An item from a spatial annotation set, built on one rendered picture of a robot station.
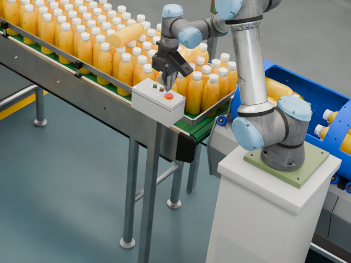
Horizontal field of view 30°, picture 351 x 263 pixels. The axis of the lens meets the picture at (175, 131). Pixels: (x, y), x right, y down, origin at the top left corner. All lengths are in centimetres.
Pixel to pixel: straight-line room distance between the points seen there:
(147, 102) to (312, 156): 71
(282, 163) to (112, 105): 103
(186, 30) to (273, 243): 81
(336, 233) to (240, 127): 85
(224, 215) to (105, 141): 185
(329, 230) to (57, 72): 143
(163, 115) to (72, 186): 132
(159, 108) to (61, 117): 177
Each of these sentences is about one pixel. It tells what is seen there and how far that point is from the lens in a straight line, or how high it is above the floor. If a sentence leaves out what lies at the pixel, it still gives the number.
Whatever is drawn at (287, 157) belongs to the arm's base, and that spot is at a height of 122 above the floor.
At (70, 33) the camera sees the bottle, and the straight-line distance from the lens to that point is 309.
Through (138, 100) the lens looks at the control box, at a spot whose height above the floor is 105.
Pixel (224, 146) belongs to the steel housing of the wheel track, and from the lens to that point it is 278.
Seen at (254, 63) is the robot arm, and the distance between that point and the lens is 203.
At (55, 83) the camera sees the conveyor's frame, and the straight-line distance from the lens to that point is 321.
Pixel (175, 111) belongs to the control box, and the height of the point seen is 106.
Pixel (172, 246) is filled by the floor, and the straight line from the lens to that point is 351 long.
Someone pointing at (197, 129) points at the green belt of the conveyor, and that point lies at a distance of 279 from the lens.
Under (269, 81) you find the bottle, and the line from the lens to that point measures 265.
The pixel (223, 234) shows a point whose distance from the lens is 245.
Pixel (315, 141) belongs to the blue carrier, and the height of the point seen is 111.
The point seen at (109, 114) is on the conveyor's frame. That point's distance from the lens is 301.
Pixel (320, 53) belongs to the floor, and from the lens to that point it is 537.
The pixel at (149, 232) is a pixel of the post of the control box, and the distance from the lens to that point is 315.
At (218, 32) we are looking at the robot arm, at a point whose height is 144.
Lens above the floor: 259
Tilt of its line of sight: 38 degrees down
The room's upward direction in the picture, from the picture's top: 7 degrees clockwise
